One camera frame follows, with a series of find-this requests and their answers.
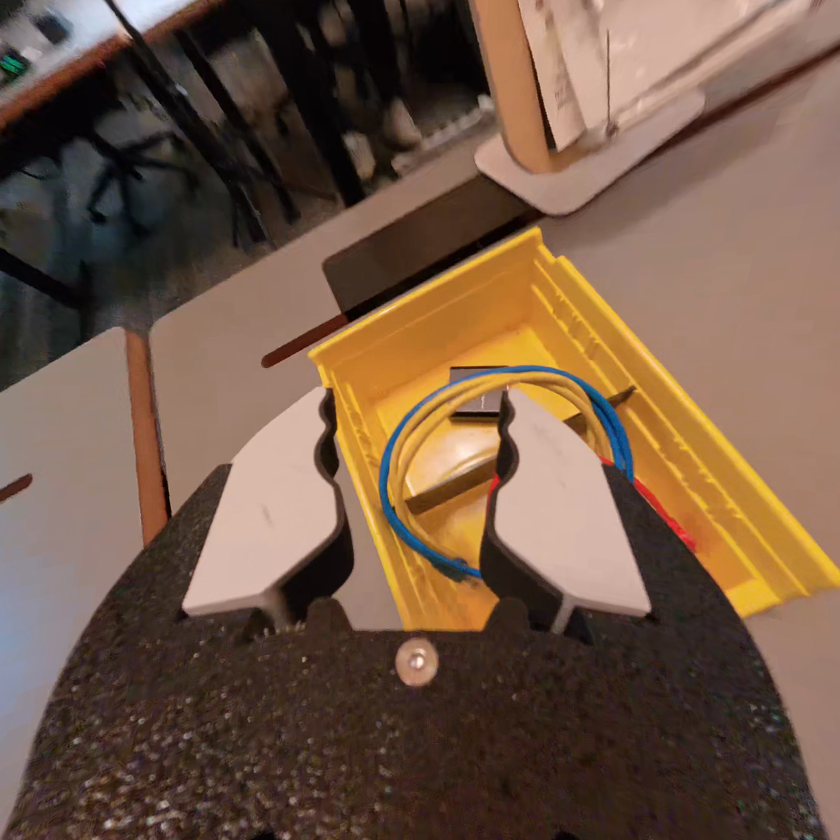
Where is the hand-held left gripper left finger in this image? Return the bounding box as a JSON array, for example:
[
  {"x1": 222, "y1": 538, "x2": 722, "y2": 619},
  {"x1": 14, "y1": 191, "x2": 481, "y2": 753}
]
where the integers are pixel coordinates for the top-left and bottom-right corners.
[{"x1": 182, "y1": 387, "x2": 355, "y2": 626}]

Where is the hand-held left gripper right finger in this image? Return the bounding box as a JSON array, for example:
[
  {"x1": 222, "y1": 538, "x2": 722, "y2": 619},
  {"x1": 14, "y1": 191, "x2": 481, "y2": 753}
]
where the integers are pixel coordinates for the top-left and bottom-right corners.
[{"x1": 479, "y1": 388, "x2": 652, "y2": 634}]

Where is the red ethernet cable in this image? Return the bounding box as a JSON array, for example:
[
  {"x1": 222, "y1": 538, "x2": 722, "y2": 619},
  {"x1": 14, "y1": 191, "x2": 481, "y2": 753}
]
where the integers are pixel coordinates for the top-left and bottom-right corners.
[{"x1": 489, "y1": 456, "x2": 698, "y2": 553}]

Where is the blue ethernet cable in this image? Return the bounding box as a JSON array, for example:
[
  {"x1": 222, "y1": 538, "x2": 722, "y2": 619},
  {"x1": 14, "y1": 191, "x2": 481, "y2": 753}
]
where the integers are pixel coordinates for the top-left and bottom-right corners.
[{"x1": 379, "y1": 366, "x2": 636, "y2": 586}]

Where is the yellow ethernet cable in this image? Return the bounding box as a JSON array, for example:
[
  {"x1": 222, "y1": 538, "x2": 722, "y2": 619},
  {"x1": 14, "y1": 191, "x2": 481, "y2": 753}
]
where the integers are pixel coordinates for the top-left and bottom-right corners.
[{"x1": 388, "y1": 369, "x2": 618, "y2": 526}]

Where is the yellow plastic bin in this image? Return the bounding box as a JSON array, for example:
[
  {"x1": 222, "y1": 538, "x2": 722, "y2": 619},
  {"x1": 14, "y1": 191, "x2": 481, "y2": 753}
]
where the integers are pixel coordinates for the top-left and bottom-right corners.
[{"x1": 308, "y1": 226, "x2": 840, "y2": 632}]

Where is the black network adapter box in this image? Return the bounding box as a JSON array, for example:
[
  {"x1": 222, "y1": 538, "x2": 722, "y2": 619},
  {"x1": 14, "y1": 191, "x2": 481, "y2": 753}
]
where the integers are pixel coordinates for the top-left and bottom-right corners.
[{"x1": 449, "y1": 366, "x2": 509, "y2": 421}]

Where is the grey desk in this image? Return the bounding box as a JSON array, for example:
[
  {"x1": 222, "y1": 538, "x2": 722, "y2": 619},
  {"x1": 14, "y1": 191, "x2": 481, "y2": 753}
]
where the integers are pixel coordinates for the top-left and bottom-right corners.
[{"x1": 150, "y1": 39, "x2": 840, "y2": 840}]

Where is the wood-edged white table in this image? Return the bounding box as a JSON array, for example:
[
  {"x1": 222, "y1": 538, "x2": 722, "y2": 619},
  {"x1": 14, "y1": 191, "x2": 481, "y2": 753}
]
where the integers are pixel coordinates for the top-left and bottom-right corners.
[
  {"x1": 0, "y1": 0, "x2": 217, "y2": 129},
  {"x1": 0, "y1": 327, "x2": 170, "y2": 742}
]

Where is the instruction sheet on wooden stand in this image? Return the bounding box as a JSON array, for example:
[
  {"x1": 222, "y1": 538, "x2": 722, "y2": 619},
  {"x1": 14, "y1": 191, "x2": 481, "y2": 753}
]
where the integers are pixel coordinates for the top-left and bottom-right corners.
[{"x1": 474, "y1": 0, "x2": 840, "y2": 217}]

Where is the black chair base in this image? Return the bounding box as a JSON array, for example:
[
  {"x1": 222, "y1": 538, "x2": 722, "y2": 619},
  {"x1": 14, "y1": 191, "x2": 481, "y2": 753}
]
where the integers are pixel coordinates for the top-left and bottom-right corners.
[{"x1": 85, "y1": 128, "x2": 201, "y2": 237}]

